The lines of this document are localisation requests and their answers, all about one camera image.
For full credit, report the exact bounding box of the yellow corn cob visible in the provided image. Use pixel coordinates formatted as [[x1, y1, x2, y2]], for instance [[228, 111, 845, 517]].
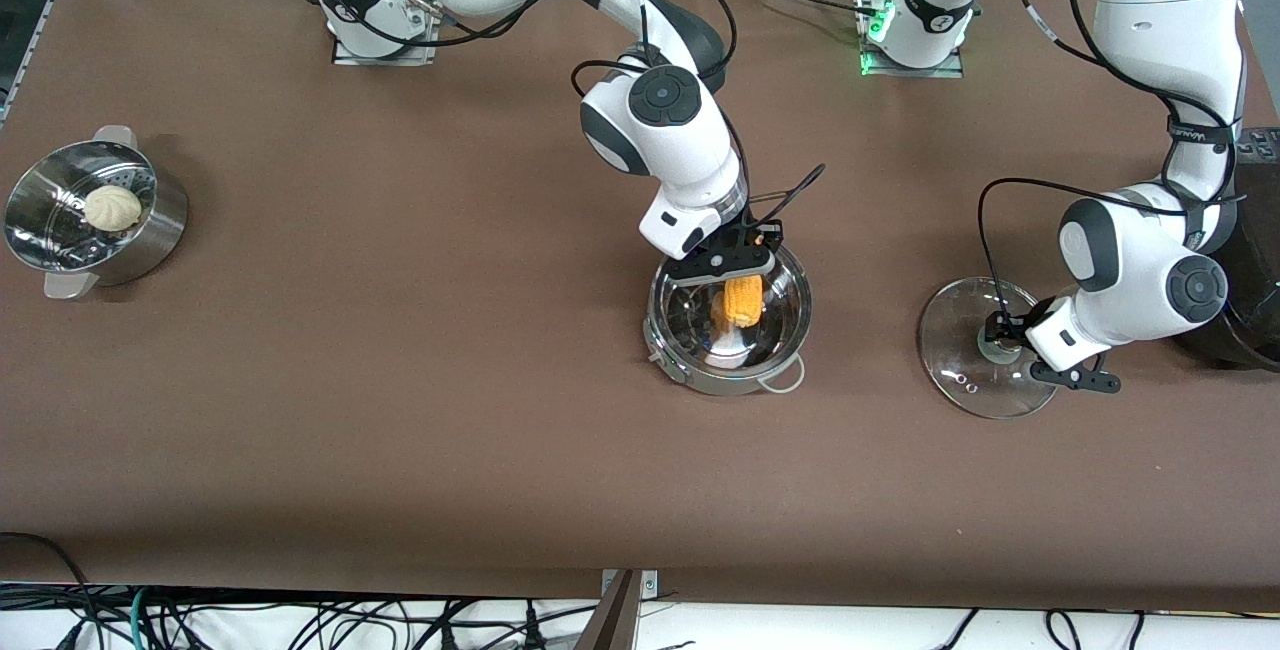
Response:
[[712, 275, 767, 331]]

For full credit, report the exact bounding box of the glass pot lid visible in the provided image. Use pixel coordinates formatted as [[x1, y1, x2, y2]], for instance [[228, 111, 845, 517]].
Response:
[[918, 276, 1063, 421]]

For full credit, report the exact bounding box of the stainless steel pot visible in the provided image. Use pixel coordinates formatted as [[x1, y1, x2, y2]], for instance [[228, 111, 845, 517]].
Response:
[[643, 240, 814, 397]]

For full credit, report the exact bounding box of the steel steamer pot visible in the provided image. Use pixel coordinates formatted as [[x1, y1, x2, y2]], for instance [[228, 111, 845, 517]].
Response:
[[3, 125, 189, 301]]

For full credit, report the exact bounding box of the black rice cooker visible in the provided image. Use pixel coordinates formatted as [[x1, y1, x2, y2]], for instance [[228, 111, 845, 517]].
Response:
[[1180, 125, 1280, 371]]

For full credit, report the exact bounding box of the white steamed bun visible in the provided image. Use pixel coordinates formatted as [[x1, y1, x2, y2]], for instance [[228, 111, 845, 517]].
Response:
[[82, 185, 143, 233]]

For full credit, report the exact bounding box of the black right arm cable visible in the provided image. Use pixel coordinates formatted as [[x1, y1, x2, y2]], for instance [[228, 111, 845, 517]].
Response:
[[305, 0, 827, 229]]

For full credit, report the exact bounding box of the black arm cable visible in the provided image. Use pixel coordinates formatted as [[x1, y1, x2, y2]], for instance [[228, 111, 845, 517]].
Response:
[[977, 0, 1246, 331], [305, 0, 827, 229]]

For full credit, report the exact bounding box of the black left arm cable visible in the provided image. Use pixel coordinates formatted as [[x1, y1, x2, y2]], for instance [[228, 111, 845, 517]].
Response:
[[977, 0, 1246, 331]]

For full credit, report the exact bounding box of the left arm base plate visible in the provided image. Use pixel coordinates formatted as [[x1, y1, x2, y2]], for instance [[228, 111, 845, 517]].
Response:
[[860, 0, 966, 79]]

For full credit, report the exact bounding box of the metal table edge bracket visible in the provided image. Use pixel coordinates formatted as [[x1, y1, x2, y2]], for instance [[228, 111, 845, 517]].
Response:
[[600, 568, 659, 603]]

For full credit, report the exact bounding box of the dark camera pole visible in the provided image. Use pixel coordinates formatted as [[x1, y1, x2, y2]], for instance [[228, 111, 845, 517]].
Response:
[[575, 570, 641, 650]]

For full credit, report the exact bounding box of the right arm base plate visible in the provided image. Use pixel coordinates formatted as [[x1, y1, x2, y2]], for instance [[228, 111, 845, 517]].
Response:
[[332, 25, 439, 66]]

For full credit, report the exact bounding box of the black looped floor cable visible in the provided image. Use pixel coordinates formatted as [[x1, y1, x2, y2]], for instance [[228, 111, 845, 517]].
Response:
[[0, 532, 101, 650]]

